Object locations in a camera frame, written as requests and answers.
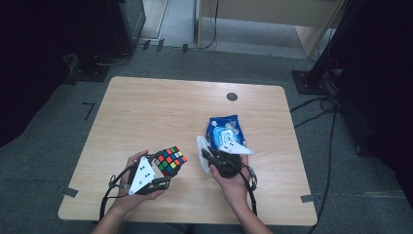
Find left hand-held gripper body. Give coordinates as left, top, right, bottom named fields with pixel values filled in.
left=128, top=156, right=161, bottom=196

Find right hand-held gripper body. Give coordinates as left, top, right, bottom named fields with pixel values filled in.
left=210, top=139, right=255, bottom=178

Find white wet wipe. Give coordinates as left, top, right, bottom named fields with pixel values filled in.
left=196, top=135, right=212, bottom=175

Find multicoloured puzzle cube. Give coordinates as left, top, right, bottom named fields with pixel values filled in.
left=154, top=145, right=188, bottom=177

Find blue wet wipes pack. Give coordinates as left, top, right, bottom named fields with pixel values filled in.
left=206, top=114, right=247, bottom=154

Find person's left hand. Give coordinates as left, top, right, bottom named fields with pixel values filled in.
left=113, top=149, right=166, bottom=213

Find person's right hand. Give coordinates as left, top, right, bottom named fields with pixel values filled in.
left=208, top=154, right=253, bottom=210

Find person's legs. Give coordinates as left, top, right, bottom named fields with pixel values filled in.
left=123, top=222, right=244, bottom=234

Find grey tape strip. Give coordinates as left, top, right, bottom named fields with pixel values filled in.
left=300, top=193, right=321, bottom=204
left=61, top=186, right=80, bottom=198

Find black angled floor tape mark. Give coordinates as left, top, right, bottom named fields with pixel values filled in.
left=81, top=101, right=95, bottom=121

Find black flat stand base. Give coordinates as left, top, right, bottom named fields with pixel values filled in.
left=66, top=53, right=111, bottom=83

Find black stand with square base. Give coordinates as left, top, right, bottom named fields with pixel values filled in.
left=290, top=0, right=357, bottom=97

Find black cabinet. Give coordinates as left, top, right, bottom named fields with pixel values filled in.
left=106, top=0, right=147, bottom=57

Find black curtain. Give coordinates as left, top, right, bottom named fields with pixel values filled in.
left=0, top=0, right=115, bottom=149
left=324, top=0, right=413, bottom=209

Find light wooden desk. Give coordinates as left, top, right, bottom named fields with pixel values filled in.
left=194, top=0, right=346, bottom=59

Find right hand-held gripper cable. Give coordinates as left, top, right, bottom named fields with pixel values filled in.
left=227, top=159, right=258, bottom=217

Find hand-held gripper cable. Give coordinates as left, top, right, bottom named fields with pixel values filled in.
left=227, top=159, right=258, bottom=217
left=98, top=161, right=138, bottom=220

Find left hand-held gripper cable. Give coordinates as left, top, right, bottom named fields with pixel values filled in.
left=98, top=161, right=138, bottom=220

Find long black floor cable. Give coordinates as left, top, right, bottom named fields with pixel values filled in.
left=306, top=106, right=339, bottom=234

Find dark cable by stand base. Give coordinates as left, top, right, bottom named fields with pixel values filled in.
left=93, top=53, right=131, bottom=68

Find black hanging cable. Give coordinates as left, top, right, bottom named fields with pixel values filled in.
left=196, top=0, right=219, bottom=52

